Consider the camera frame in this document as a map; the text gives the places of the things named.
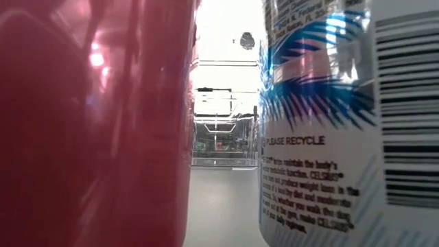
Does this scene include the black horizontal mount bar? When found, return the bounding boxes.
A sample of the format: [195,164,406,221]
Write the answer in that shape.
[196,86,233,93]

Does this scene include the clear plastic bin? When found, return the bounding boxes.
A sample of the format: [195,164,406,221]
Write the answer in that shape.
[191,114,260,169]

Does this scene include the black ceiling cable reel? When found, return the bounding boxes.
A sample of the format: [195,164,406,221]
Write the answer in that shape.
[239,31,256,51]

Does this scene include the pink and white soda can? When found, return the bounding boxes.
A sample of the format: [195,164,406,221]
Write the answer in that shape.
[0,0,202,247]

